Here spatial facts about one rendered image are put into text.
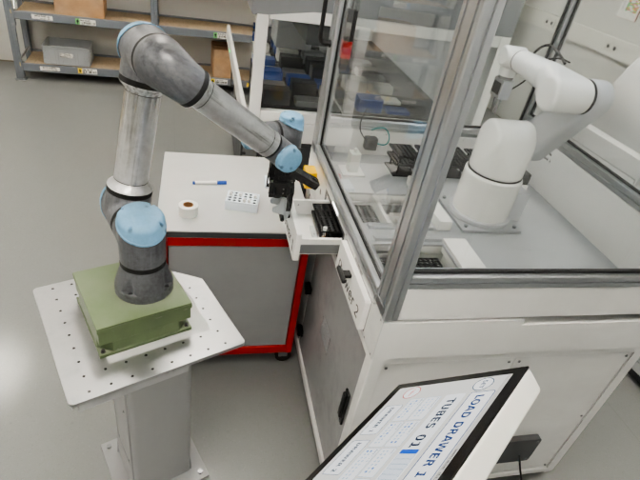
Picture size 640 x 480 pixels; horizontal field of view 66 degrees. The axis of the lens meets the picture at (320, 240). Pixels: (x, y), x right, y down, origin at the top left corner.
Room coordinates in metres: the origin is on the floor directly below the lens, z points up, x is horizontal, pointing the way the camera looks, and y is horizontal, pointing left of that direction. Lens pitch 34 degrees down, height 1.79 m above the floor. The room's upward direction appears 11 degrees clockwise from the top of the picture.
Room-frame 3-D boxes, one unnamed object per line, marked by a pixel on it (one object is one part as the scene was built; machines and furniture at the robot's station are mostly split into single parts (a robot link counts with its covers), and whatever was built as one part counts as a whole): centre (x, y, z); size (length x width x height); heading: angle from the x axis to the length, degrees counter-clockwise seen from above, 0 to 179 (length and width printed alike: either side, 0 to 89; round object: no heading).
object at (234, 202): (1.64, 0.33, 0.78); 0.12 x 0.08 x 0.04; 96
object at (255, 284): (1.76, 0.39, 0.38); 0.62 x 0.58 x 0.76; 18
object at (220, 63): (5.15, 1.25, 0.28); 0.41 x 0.32 x 0.28; 111
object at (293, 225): (1.42, 0.11, 0.87); 0.29 x 0.02 x 0.11; 18
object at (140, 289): (0.99, 0.44, 0.91); 0.15 x 0.15 x 0.10
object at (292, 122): (1.40, 0.15, 1.20); 0.09 x 0.08 x 0.11; 129
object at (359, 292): (1.16, -0.12, 0.87); 0.29 x 0.02 x 0.11; 18
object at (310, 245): (1.48, -0.09, 0.86); 0.40 x 0.26 x 0.06; 108
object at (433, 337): (1.57, -0.50, 0.87); 1.02 x 0.95 x 0.14; 18
